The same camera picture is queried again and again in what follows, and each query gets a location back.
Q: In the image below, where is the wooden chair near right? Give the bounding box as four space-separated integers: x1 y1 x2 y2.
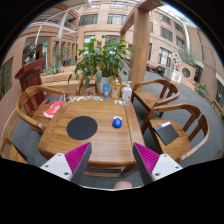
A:
141 103 209 163

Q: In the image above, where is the wooden pillar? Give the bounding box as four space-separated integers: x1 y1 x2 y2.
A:
120 0 163 86

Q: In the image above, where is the dark red wooden podium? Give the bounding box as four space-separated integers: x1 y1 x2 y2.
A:
14 58 50 118

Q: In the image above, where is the green potted plant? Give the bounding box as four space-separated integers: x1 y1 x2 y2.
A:
68 38 135 95

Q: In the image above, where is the black notebook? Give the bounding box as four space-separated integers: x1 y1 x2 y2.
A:
154 122 179 145

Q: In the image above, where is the wooden chair corner left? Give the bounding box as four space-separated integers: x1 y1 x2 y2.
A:
0 138 27 164

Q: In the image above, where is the round black mouse pad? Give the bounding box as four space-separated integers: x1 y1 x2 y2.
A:
66 116 98 140

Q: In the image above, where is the blue tube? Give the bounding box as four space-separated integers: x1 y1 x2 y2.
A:
103 83 110 99

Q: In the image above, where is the yellow liquid bottle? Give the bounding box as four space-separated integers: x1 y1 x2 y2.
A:
112 79 121 99

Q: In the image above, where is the wooden chair far right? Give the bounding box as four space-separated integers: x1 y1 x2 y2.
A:
131 79 180 112

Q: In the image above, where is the wooden table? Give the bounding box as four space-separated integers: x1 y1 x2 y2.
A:
38 99 144 175

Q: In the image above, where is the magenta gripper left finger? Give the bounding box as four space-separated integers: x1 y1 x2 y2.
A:
41 143 92 185

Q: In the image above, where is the wooden chair left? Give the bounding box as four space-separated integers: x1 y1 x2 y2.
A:
16 85 69 134

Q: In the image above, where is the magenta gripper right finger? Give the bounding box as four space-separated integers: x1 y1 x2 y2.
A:
133 143 182 185

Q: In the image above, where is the white pump bottle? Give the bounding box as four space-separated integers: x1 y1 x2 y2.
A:
122 82 132 101

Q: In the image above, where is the red and white bag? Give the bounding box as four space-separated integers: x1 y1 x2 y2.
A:
43 101 63 119

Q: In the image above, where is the dark bust statue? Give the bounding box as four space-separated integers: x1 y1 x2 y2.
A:
24 44 36 64

